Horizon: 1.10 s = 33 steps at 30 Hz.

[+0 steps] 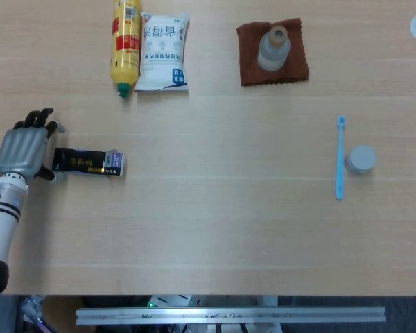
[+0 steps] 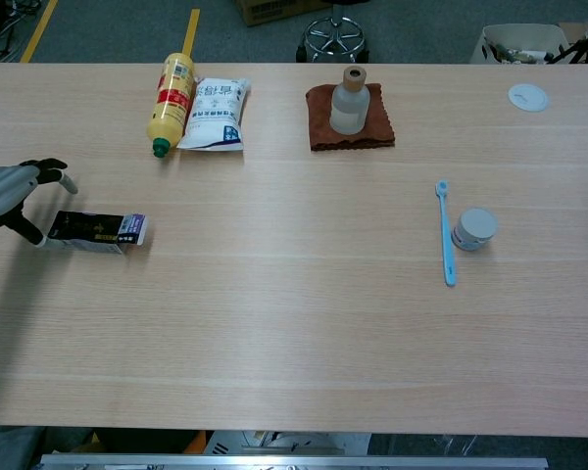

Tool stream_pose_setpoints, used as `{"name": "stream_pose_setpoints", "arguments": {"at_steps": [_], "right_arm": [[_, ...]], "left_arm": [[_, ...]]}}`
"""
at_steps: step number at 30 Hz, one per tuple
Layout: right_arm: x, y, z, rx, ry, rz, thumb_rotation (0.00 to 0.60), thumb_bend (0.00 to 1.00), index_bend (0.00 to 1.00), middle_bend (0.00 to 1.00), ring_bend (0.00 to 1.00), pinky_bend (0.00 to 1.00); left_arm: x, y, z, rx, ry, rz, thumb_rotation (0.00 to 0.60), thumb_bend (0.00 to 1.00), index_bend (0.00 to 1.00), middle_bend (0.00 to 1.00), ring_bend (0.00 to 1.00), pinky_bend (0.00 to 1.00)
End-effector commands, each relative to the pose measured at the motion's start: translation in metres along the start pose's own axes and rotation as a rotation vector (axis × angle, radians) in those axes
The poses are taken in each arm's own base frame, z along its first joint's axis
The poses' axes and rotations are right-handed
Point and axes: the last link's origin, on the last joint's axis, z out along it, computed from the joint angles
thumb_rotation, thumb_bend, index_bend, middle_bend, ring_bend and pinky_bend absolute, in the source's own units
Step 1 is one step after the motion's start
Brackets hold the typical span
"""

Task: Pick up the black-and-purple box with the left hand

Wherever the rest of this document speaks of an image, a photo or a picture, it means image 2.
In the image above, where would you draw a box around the chrome stool base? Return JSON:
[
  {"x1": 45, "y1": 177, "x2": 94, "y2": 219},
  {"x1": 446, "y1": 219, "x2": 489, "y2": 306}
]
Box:
[{"x1": 296, "y1": 0, "x2": 370, "y2": 64}]

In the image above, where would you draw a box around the cardboard box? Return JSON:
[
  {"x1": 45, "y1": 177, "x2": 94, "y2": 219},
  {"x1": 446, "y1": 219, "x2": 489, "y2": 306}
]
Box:
[{"x1": 233, "y1": 0, "x2": 332, "y2": 27}]

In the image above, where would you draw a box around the light blue toothbrush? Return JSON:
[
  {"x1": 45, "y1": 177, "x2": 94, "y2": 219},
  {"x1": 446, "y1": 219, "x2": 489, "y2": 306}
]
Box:
[{"x1": 435, "y1": 179, "x2": 458, "y2": 288}]

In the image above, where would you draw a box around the grey round cable grommet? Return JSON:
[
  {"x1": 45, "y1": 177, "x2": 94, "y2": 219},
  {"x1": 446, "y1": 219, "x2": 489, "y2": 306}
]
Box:
[{"x1": 507, "y1": 82, "x2": 550, "y2": 113}]

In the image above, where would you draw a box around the aluminium frame rail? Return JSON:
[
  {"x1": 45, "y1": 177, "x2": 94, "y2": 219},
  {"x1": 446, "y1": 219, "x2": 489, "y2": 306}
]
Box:
[{"x1": 37, "y1": 453, "x2": 550, "y2": 470}]

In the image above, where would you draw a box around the white blue-print salt bag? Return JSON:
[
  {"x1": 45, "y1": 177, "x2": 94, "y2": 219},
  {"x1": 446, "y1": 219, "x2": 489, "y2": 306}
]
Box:
[{"x1": 176, "y1": 76, "x2": 253, "y2": 154}]

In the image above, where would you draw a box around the yellow bottle with green cap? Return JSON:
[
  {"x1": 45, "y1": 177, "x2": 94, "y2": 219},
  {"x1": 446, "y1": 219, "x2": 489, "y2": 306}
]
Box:
[{"x1": 145, "y1": 52, "x2": 198, "y2": 160}]

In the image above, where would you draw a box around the brown folded cloth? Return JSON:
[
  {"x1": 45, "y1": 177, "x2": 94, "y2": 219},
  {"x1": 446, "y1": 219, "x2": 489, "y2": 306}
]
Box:
[{"x1": 304, "y1": 82, "x2": 397, "y2": 152}]

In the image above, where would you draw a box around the yellow floor tape strip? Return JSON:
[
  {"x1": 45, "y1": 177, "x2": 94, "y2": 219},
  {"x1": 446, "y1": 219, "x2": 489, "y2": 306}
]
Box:
[
  {"x1": 180, "y1": 8, "x2": 202, "y2": 56},
  {"x1": 20, "y1": 0, "x2": 60, "y2": 64}
]

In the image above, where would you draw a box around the small white round jar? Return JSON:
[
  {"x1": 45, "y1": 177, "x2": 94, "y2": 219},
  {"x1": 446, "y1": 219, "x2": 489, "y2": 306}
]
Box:
[{"x1": 451, "y1": 208, "x2": 499, "y2": 253}]

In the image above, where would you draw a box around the black rectangular box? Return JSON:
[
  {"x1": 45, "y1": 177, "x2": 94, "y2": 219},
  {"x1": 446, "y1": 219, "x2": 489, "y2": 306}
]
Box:
[{"x1": 46, "y1": 211, "x2": 149, "y2": 256}]

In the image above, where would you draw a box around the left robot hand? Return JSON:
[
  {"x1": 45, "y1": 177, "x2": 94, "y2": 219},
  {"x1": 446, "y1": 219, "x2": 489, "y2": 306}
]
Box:
[{"x1": 0, "y1": 158, "x2": 79, "y2": 249}]

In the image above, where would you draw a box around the white storage bin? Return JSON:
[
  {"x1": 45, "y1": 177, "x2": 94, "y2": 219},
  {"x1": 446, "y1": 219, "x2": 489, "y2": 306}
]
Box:
[{"x1": 469, "y1": 23, "x2": 571, "y2": 65}]

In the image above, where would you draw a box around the frosted glass bottle wooden cap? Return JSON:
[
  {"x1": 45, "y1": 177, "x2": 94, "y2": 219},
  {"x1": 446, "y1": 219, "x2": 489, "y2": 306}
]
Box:
[{"x1": 328, "y1": 65, "x2": 371, "y2": 135}]

